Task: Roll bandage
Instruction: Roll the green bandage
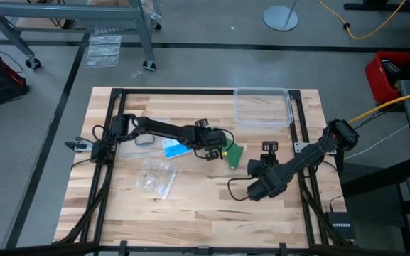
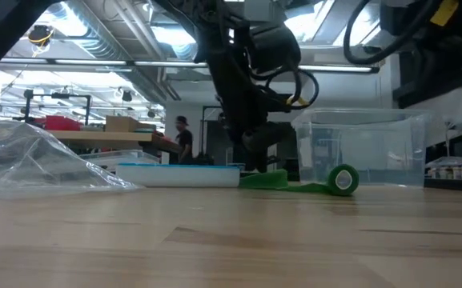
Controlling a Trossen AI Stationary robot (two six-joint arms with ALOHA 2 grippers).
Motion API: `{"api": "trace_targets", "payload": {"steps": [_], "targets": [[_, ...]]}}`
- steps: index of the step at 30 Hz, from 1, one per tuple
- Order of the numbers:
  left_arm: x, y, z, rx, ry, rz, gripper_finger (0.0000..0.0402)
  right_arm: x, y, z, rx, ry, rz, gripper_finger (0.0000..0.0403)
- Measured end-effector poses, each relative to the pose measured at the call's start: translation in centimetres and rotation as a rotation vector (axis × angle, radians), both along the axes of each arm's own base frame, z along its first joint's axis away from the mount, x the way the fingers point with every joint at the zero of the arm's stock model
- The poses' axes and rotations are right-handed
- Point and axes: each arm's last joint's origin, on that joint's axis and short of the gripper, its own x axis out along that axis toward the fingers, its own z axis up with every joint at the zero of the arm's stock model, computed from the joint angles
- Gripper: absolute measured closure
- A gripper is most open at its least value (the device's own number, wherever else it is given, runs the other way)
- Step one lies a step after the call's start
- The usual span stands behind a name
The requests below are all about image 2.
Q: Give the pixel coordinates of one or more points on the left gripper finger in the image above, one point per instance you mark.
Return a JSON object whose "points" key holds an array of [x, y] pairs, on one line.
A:
{"points": [[258, 152], [282, 132]]}

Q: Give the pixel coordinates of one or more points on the green elastic bandage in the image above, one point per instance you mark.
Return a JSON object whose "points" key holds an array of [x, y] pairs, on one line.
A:
{"points": [[342, 180]]}

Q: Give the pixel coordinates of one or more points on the blue white pill organizer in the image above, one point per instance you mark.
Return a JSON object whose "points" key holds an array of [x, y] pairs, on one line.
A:
{"points": [[174, 177]]}

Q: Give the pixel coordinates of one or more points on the clear plastic bin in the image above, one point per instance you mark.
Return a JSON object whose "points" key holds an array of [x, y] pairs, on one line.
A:
{"points": [[374, 148]]}

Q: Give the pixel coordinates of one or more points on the clear zip plastic bag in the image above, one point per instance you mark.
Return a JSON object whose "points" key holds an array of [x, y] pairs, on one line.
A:
{"points": [[34, 164]]}

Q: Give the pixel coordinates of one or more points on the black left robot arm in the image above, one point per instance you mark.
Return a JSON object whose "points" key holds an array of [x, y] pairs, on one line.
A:
{"points": [[198, 12]]}

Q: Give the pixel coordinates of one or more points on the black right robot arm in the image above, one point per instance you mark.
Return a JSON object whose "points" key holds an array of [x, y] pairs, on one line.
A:
{"points": [[439, 76]]}

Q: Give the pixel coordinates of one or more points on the person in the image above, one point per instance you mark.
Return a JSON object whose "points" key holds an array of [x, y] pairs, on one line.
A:
{"points": [[184, 142]]}

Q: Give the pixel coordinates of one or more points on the long ceiling light bar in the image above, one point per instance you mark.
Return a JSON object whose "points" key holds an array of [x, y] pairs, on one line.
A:
{"points": [[334, 69], [94, 62]]}

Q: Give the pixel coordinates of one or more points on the brown cardboard box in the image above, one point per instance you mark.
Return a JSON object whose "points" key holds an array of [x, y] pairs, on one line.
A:
{"points": [[122, 124]]}

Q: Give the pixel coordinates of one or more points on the clear plastic bin lid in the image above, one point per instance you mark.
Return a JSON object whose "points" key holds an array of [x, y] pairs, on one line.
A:
{"points": [[118, 157]]}

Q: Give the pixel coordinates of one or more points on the shelf with small bottles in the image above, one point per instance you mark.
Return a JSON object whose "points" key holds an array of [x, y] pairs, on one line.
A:
{"points": [[455, 172]]}

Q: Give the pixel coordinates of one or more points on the wooden workbench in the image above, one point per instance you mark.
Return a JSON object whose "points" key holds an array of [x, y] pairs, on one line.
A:
{"points": [[102, 136]]}

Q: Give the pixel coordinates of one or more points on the red storage bin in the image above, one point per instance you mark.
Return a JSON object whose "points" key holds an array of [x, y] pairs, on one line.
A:
{"points": [[60, 124]]}

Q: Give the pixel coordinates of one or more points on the silver ventilation duct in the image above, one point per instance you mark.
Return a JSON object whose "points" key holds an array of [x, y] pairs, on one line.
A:
{"points": [[106, 44]]}

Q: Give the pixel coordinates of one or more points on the black overhead rig frame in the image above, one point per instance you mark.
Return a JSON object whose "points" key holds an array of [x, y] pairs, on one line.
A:
{"points": [[60, 96]]}

